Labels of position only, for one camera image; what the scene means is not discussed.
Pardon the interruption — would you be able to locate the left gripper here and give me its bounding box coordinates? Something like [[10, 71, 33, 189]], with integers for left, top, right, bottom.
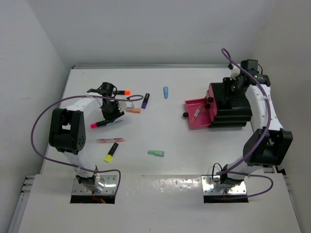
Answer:
[[100, 99, 124, 122]]

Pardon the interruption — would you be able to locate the pink black highlighter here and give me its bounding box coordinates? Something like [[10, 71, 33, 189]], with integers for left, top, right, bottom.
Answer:
[[90, 120, 113, 129]]

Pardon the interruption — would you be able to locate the red clear pen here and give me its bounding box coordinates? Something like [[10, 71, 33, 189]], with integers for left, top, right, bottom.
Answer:
[[96, 138, 125, 143]]

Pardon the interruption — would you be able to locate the black pink drawer organizer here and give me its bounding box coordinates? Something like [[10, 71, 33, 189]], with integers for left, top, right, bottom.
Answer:
[[182, 83, 252, 129]]

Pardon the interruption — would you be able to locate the orange clear pen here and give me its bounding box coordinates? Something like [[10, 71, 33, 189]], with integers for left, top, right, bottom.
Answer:
[[191, 110, 198, 124]]

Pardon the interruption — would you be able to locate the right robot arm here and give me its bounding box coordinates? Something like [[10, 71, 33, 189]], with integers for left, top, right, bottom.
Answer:
[[220, 59, 293, 187]]

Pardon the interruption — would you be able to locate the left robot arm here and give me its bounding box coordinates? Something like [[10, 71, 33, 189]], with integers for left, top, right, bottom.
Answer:
[[49, 82, 124, 193]]

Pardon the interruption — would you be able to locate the orange correction tape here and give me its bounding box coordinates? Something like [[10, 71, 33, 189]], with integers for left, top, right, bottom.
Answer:
[[126, 108, 141, 114]]

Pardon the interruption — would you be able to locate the orange black highlighter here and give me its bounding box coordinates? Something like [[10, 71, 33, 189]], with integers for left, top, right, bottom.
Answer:
[[113, 90, 131, 96]]

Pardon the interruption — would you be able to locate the purple black highlighter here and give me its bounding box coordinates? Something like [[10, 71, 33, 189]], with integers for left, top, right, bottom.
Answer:
[[141, 93, 150, 109]]

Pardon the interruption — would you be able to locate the yellow black highlighter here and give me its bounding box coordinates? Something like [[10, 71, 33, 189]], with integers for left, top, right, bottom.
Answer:
[[104, 143, 119, 163]]

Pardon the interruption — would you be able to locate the green correction tape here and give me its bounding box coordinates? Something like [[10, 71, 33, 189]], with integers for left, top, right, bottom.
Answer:
[[147, 150, 165, 157]]

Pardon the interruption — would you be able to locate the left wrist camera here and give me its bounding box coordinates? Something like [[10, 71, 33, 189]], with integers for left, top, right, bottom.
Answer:
[[118, 100, 134, 112]]

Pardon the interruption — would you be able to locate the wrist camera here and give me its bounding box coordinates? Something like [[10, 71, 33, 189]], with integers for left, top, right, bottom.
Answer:
[[230, 66, 241, 80], [118, 100, 134, 112]]

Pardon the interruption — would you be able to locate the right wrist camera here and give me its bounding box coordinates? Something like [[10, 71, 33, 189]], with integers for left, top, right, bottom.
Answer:
[[230, 66, 241, 80]]

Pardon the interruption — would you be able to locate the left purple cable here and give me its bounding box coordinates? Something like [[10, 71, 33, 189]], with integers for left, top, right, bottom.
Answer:
[[31, 94, 144, 192]]

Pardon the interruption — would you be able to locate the left base plate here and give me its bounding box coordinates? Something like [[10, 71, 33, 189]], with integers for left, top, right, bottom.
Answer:
[[72, 175, 118, 196]]

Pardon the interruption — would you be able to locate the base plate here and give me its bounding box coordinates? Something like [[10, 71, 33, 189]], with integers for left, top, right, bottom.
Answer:
[[72, 175, 118, 196], [201, 175, 247, 196]]

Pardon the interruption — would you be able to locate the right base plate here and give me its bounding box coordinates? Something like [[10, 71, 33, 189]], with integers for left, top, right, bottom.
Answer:
[[201, 175, 247, 196]]

